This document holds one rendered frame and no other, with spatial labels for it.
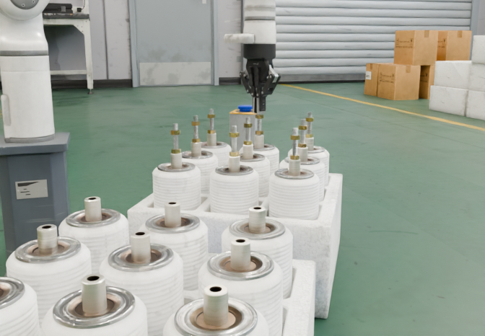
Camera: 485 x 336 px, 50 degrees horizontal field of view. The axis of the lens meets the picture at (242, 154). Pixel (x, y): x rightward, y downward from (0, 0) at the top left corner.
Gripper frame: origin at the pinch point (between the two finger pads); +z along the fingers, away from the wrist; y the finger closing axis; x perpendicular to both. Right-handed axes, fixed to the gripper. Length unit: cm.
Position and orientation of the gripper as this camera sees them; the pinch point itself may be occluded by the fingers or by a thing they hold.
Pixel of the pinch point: (259, 104)
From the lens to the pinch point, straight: 122.6
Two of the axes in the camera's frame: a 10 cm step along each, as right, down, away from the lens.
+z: 0.0, 9.8, 2.1
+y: -6.0, -1.7, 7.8
